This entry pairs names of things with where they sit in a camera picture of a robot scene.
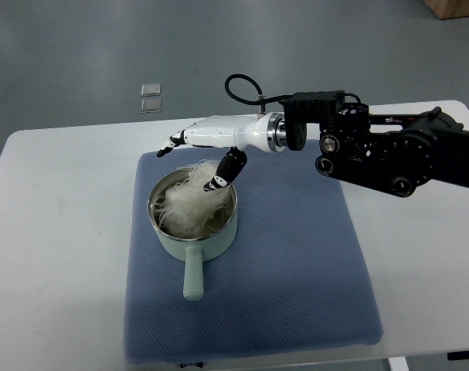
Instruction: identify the upper metal floor plate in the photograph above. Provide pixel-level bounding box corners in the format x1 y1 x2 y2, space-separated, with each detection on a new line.
141 83 161 97

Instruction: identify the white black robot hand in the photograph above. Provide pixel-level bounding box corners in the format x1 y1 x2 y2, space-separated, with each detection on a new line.
157 113 287 192

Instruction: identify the blue quilted mat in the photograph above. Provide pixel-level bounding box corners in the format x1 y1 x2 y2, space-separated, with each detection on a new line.
124 141 383 365

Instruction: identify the black cable loop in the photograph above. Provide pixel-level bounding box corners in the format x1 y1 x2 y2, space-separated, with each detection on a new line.
224 73 293 116

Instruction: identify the wooden box corner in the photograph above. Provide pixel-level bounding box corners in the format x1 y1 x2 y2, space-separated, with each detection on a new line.
423 0 469 20

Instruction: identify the mint green steel pot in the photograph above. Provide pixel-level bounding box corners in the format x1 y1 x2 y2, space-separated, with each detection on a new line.
147 167 238 301

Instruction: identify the white vermicelli bundle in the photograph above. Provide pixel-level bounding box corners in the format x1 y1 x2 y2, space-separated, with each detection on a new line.
151 160 229 239

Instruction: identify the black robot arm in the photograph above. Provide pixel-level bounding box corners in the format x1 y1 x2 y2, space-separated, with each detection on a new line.
278 90 469 197

